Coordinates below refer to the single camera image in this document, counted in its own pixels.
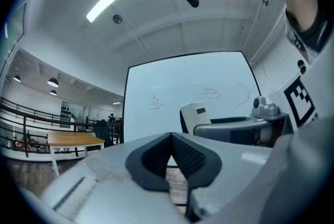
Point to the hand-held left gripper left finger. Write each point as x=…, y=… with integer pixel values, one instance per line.
x=112, y=165

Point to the dark display shelf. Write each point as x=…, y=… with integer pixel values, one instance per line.
x=67, y=112

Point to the black metal railing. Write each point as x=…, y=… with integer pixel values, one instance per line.
x=24, y=119

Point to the black pendant lamp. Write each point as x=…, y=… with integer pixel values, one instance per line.
x=53, y=83
x=17, y=78
x=53, y=92

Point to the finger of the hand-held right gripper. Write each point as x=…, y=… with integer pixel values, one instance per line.
x=214, y=130
x=227, y=120

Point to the ceiling sprinkler head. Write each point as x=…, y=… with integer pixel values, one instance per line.
x=265, y=2

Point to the wooden table white legs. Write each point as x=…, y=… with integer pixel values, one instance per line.
x=75, y=138

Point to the large white whiteboard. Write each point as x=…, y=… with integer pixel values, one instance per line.
x=182, y=79

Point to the black office chair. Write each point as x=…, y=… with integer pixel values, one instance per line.
x=102, y=132

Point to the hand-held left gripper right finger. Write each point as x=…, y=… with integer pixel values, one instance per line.
x=235, y=165

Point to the white whiteboard eraser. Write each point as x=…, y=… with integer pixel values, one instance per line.
x=194, y=116

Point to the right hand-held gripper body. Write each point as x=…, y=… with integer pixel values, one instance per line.
x=300, y=100

